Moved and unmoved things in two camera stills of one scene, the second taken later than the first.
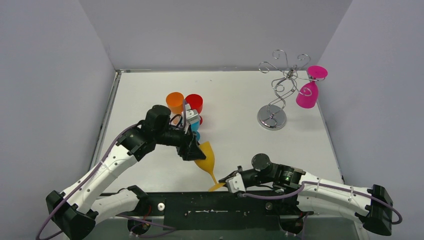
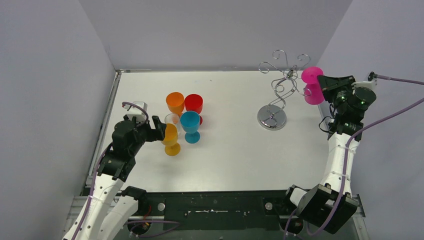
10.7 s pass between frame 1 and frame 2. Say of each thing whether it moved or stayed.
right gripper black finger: moved
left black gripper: moved
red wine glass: stayed
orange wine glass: stayed
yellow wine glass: moved
